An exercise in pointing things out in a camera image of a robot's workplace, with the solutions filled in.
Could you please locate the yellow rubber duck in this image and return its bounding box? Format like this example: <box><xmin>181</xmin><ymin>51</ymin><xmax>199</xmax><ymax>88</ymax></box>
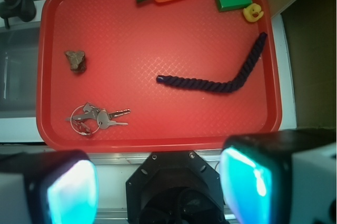
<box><xmin>243</xmin><ymin>3</ymin><xmax>264</xmax><ymax>23</ymax></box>

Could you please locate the silver key bunch on ring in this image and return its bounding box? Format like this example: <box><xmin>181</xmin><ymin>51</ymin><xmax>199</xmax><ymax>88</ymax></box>
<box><xmin>65</xmin><ymin>102</ymin><xmax>131</xmax><ymax>137</ymax></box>

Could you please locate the brown rock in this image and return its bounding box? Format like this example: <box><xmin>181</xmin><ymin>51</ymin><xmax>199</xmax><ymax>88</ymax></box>
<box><xmin>64</xmin><ymin>51</ymin><xmax>86</xmax><ymax>73</ymax></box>

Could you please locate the dark blue twisted rope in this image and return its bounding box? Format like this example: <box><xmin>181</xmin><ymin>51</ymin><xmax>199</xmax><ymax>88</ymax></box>
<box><xmin>156</xmin><ymin>32</ymin><xmax>268</xmax><ymax>94</ymax></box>

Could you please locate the grey metal bin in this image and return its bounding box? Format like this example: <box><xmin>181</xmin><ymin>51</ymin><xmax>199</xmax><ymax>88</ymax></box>
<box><xmin>1</xmin><ymin>27</ymin><xmax>39</xmax><ymax>118</ymax></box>

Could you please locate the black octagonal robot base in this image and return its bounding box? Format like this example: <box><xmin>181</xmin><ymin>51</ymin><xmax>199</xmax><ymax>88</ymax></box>
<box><xmin>125</xmin><ymin>151</ymin><xmax>228</xmax><ymax>223</ymax></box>

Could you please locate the black clamp mount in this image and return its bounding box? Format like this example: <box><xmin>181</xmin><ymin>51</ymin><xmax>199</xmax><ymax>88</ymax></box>
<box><xmin>1</xmin><ymin>0</ymin><xmax>36</xmax><ymax>30</ymax></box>

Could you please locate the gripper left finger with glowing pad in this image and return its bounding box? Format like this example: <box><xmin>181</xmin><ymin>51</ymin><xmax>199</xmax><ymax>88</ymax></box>
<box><xmin>1</xmin><ymin>150</ymin><xmax>99</xmax><ymax>223</ymax></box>

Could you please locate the red plastic tray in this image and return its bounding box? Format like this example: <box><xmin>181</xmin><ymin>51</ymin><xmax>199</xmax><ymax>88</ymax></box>
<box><xmin>36</xmin><ymin>0</ymin><xmax>282</xmax><ymax>152</ymax></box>

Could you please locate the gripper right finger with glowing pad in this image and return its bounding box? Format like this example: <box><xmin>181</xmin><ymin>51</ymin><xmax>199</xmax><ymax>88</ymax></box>
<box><xmin>219</xmin><ymin>129</ymin><xmax>336</xmax><ymax>223</ymax></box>

